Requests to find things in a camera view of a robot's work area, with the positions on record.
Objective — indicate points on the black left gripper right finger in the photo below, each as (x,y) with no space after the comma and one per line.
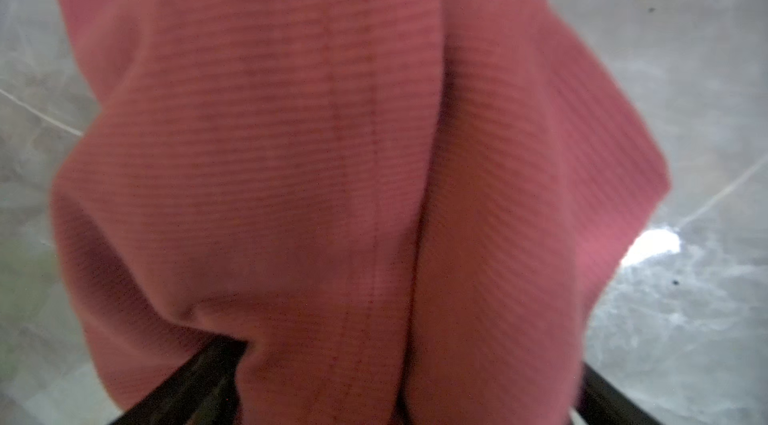
(601,403)

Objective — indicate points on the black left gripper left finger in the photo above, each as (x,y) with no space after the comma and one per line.
(201,391)

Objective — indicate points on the pink ribbed cloth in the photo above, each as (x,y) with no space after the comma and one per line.
(406,208)

